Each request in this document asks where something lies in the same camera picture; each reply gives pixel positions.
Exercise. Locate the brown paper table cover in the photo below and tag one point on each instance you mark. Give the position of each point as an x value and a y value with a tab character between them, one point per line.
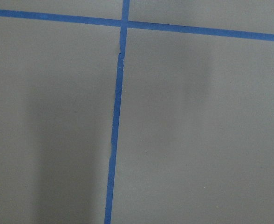
196	128

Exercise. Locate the crossing blue tape line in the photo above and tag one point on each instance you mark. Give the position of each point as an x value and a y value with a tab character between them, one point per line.
116	111

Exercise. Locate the long blue tape line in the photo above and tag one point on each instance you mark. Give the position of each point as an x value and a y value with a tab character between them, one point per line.
136	24

